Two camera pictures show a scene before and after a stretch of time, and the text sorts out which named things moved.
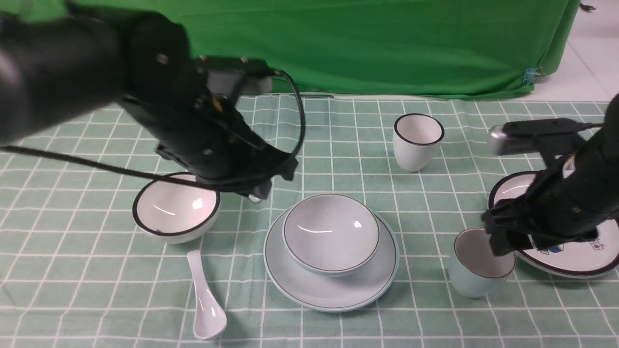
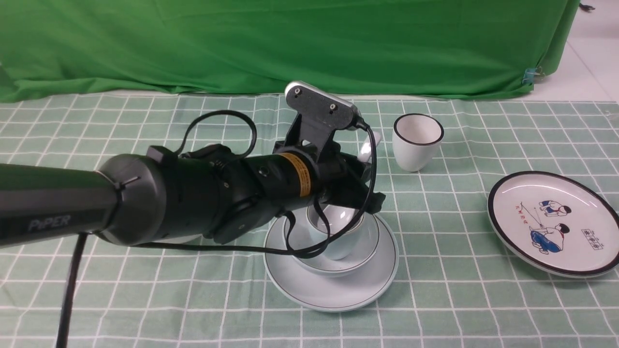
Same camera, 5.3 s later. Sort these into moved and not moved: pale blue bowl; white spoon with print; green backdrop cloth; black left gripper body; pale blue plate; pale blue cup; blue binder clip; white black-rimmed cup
Moved: white spoon with print; black left gripper body; pale blue cup
Not moved: pale blue plate; white black-rimmed cup; pale blue bowl; blue binder clip; green backdrop cloth
